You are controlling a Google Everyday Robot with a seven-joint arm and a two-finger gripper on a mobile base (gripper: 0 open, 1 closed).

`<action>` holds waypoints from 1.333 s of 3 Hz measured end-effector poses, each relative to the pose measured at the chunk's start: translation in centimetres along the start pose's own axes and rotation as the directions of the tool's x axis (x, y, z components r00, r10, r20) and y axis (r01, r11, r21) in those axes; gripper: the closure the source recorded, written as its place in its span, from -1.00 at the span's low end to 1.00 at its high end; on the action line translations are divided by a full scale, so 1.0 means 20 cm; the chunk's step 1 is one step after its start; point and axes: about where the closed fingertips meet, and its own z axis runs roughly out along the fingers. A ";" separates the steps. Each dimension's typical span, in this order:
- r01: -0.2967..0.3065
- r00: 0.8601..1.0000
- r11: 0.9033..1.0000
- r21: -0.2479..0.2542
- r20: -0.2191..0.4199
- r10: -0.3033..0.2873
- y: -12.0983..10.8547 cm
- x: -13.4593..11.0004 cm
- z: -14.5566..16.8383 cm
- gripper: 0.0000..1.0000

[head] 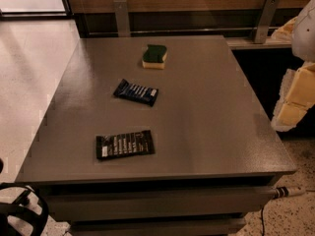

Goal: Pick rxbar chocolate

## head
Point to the black office chair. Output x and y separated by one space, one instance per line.
19 208

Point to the blue rxbar wrapper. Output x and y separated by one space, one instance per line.
136 93

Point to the green and yellow sponge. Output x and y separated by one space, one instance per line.
154 57

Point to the left metal bracket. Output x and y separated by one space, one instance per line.
122 18

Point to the metal bracket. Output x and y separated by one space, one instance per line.
122 18
260 32

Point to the black rxbar chocolate wrapper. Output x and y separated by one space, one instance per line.
124 145

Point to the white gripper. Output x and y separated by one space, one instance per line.
305 33

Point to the right metal bracket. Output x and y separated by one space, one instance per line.
260 32

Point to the wooden wall shelf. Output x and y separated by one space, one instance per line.
245 43

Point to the grey drawer cabinet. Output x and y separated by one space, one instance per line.
216 155

